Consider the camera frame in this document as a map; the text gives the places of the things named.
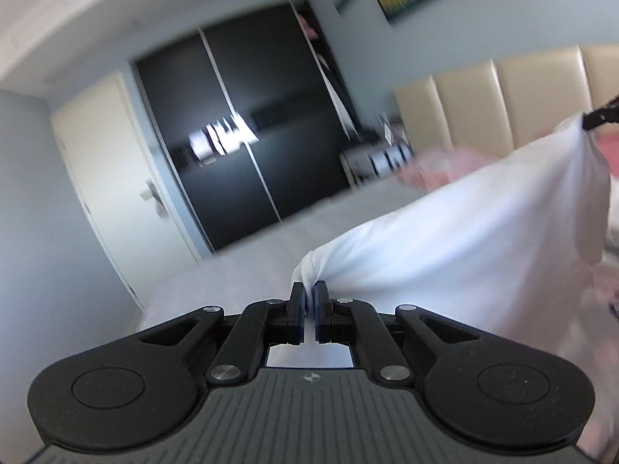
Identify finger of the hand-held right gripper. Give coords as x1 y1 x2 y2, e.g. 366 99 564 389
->
583 98 619 131

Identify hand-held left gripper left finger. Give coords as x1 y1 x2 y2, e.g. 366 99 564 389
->
138 281 310 385

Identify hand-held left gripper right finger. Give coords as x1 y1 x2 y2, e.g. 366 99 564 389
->
313 281 484 384

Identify white shirt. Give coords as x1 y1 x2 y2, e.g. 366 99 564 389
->
291 115 611 349

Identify pink clothes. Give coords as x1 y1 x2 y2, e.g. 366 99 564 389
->
397 147 484 189

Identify grey bed with pink dots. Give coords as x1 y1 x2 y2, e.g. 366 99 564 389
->
138 145 619 464

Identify beige padded headboard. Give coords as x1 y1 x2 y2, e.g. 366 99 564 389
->
394 44 619 175

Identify black wardrobe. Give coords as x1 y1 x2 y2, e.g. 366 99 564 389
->
130 0 361 254

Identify white door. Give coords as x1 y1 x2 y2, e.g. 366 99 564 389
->
51 70 204 310

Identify metal door handle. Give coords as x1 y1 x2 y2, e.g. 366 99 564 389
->
140 180 165 213

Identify photo frame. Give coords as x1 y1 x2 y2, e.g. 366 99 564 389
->
377 113 404 143

